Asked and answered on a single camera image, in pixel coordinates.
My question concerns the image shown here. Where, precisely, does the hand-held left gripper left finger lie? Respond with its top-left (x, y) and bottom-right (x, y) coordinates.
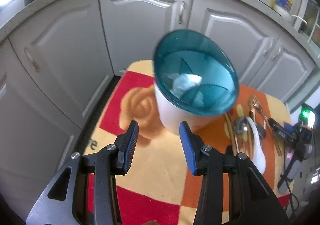
top-left (26, 120), bottom-right (139, 225)

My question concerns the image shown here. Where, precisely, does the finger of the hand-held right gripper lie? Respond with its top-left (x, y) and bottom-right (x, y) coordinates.
top-left (269, 118), bottom-right (298, 143)

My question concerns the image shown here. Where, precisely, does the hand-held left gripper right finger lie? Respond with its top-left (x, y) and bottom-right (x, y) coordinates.
top-left (179, 121), bottom-right (290, 225)

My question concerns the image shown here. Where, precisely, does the white ceramic spoon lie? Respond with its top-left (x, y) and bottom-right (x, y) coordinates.
top-left (245, 117), bottom-right (267, 174)

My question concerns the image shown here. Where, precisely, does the white utensil holder teal rim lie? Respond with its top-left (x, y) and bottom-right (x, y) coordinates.
top-left (152, 28), bottom-right (239, 137)

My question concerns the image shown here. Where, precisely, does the golden fork wooden handle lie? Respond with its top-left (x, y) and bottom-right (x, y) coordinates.
top-left (248, 95), bottom-right (282, 157)

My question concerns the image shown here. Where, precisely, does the metal spoon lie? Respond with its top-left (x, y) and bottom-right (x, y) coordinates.
top-left (255, 108), bottom-right (267, 140)
top-left (233, 117), bottom-right (251, 156)

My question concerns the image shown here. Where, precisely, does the orange yellow printed blanket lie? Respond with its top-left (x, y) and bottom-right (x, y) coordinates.
top-left (84, 60), bottom-right (293, 225)

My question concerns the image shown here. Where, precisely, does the brown wooden chopstick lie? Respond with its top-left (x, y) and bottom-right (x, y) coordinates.
top-left (224, 112), bottom-right (241, 156)

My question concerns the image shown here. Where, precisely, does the grey cabinet door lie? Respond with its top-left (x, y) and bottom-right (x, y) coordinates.
top-left (98, 0), bottom-right (196, 76)
top-left (9, 0), bottom-right (116, 125)
top-left (255, 37), bottom-right (317, 106)
top-left (0, 40), bottom-right (84, 215)
top-left (192, 0), bottom-right (281, 90)

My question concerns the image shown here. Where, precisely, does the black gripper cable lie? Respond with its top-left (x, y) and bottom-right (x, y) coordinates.
top-left (286, 185), bottom-right (300, 219)

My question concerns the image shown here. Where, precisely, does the metal cabinet handle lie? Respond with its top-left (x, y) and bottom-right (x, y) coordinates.
top-left (272, 44), bottom-right (283, 61)
top-left (264, 38), bottom-right (274, 56)
top-left (178, 0), bottom-right (186, 24)
top-left (24, 48), bottom-right (40, 73)

